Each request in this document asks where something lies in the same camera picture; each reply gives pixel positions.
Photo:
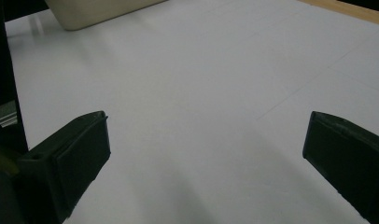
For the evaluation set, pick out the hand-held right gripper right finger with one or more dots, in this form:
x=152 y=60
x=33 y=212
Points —
x=349 y=161

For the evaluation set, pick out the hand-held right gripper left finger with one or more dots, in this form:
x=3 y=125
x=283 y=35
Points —
x=69 y=161

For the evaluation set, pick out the beige plastic basin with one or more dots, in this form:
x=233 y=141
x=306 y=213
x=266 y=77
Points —
x=94 y=12

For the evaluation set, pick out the white table board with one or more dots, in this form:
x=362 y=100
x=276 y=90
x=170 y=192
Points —
x=193 y=93

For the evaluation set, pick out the wooden table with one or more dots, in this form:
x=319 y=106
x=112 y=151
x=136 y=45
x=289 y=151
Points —
x=358 y=12

